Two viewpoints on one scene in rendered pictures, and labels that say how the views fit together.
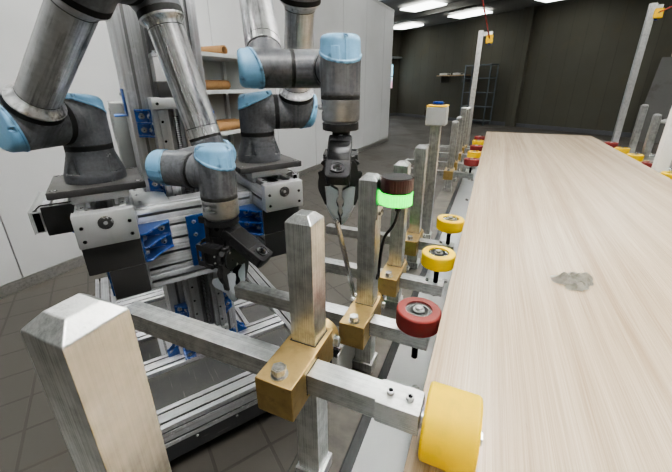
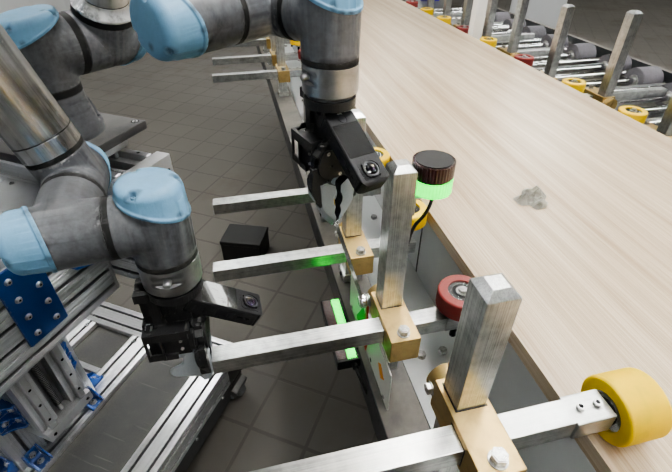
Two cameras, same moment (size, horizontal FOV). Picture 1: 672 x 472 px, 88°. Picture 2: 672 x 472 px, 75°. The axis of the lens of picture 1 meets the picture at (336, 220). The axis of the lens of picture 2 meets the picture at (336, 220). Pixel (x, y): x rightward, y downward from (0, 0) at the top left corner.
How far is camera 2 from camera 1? 0.43 m
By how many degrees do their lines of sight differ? 35
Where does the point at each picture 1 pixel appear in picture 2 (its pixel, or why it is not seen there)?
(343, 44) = not seen: outside the picture
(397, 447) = not seen: hidden behind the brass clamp
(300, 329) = (472, 397)
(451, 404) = (639, 392)
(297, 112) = (120, 42)
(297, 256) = (493, 333)
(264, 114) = (63, 56)
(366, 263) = (397, 264)
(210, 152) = (164, 198)
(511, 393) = (594, 339)
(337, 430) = not seen: hidden behind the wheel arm
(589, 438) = (659, 347)
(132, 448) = not seen: outside the picture
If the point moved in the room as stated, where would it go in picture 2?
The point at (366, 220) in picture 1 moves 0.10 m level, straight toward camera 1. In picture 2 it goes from (401, 219) to (449, 258)
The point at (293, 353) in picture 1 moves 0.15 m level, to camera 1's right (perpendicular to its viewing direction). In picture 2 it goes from (478, 426) to (557, 356)
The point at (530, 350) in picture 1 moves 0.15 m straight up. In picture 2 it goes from (568, 289) to (600, 216)
